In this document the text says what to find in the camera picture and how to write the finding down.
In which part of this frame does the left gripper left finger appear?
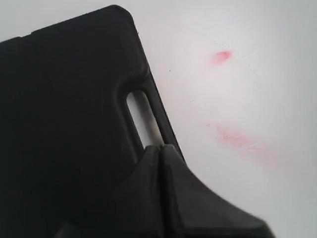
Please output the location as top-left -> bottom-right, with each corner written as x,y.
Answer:
56,146 -> 163,238

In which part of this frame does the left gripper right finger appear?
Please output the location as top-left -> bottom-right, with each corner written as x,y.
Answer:
160,145 -> 274,238

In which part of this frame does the black plastic tool case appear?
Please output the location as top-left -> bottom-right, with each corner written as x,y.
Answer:
0,5 -> 178,238

